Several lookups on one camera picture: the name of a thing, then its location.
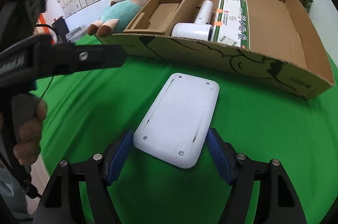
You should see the white scale device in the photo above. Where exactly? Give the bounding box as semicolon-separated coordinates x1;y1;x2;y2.
133;73;219;169

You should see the narrow brown cardboard tray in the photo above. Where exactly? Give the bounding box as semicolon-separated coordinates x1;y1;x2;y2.
124;0;200;36

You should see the white hair dryer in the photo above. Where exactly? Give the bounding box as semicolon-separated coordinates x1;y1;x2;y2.
171;0;213;41

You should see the green white medicine box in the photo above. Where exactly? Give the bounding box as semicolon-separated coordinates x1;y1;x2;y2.
210;0;250;49

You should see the person left hand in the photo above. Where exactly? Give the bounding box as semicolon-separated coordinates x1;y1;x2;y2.
13;100;47;166

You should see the green table cloth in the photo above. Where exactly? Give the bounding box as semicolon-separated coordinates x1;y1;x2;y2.
35;56;337;223

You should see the pink pig plush toy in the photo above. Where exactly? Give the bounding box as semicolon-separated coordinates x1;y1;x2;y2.
87;0;149;37

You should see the large open cardboard box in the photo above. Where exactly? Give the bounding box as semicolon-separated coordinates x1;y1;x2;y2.
90;0;335;99

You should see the black cable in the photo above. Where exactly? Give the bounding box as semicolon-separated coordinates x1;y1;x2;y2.
34;24;57;99

